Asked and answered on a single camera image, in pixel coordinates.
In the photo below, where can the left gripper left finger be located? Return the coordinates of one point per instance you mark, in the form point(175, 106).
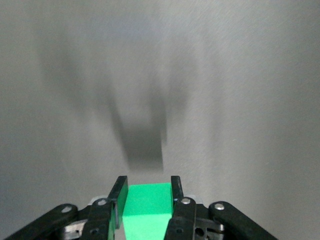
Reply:
point(118, 197)

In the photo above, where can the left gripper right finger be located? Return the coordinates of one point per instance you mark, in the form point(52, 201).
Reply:
point(182, 220)

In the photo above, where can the green cube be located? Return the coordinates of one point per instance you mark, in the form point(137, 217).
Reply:
point(147, 207)

